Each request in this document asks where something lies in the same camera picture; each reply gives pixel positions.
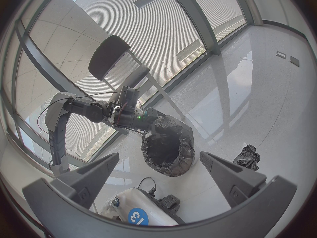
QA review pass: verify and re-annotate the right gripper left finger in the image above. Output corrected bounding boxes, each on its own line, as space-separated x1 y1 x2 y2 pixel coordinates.
53 152 121 211

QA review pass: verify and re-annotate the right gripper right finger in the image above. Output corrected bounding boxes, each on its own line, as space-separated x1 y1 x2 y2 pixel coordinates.
199 151 267 210

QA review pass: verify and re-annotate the black plastic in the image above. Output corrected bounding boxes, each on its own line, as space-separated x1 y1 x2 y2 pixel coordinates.
233 144 261 172

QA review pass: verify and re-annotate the black plastic bag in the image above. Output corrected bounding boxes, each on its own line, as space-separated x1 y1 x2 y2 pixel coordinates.
141 115 195 177

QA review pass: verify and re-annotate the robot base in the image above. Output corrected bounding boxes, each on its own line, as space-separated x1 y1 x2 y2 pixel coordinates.
99 186 187 227

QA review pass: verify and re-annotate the grey padded chair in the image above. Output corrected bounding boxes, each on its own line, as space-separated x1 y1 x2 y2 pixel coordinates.
88 35 186 136

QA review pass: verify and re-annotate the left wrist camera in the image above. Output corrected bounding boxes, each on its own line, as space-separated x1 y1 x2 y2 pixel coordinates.
142 108 166 121

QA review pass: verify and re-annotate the black cable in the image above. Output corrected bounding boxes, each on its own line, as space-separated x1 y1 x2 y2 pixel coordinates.
37 92 122 134
138 177 158 196

